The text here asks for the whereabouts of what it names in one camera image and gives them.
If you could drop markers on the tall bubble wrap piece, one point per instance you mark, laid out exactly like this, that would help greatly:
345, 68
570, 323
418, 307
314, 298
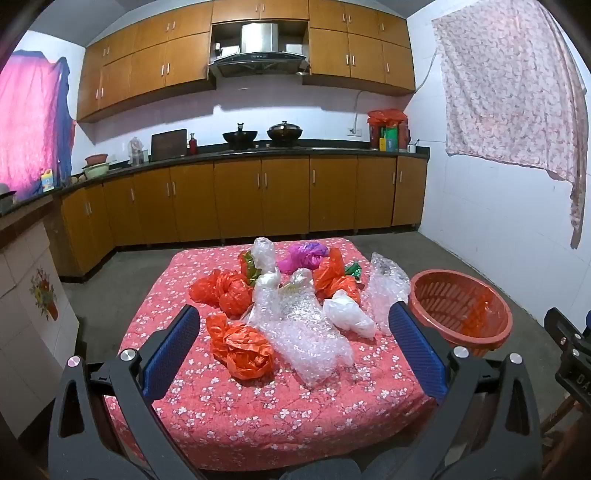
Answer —
385, 290

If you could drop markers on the orange plastic bag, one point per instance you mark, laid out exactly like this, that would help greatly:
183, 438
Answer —
221, 290
334, 277
242, 350

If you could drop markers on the large bubble wrap sheet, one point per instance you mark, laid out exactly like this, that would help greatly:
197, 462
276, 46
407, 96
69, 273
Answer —
309, 341

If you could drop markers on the steel range hood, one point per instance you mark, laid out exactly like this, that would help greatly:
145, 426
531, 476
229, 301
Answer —
258, 39

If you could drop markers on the clear plastic bag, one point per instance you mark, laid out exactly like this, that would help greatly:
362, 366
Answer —
263, 254

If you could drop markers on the green box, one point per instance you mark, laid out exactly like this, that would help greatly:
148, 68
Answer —
391, 140

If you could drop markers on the green plastic bag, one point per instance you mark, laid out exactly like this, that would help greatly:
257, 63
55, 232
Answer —
248, 270
353, 270

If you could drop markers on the red bottle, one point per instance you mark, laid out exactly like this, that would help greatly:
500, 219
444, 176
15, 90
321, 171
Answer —
193, 145

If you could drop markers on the orange plastic basket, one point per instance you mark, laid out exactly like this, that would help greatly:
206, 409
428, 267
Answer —
438, 295

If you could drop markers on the magenta plastic bag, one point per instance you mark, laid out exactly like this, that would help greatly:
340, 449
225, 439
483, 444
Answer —
300, 258

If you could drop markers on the red basin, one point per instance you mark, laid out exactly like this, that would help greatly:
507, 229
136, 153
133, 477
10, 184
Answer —
96, 158

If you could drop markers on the glass jar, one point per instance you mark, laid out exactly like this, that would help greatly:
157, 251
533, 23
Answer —
137, 152

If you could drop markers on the red floral tablecloth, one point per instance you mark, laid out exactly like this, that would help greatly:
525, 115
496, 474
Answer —
258, 415

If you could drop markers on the white plastic bag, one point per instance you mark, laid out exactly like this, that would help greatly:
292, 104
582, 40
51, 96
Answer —
348, 316

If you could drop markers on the black wok with lid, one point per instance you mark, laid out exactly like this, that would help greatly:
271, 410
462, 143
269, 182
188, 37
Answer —
285, 133

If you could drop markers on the red plastic bag bundle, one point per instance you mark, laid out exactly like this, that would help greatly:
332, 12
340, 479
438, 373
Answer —
388, 117

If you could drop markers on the wooden lower kitchen cabinets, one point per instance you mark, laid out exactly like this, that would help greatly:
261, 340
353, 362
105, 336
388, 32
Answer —
240, 198

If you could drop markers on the pink floral hanging cloth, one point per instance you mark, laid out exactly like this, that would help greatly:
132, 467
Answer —
508, 83

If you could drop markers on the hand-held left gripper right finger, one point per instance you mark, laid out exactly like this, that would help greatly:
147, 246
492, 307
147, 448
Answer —
415, 341

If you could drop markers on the pink and blue cloth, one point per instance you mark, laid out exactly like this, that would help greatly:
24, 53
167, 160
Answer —
27, 124

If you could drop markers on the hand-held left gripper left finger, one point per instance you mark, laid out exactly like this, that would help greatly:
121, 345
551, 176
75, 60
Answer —
168, 350

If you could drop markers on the dark wooden cutting board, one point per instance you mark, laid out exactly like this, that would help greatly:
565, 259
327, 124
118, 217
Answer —
168, 145

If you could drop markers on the yellow box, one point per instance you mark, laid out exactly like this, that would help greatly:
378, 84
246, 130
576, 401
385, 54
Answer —
47, 182

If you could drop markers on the black kitchen countertop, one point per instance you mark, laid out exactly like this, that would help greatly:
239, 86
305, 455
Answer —
323, 150

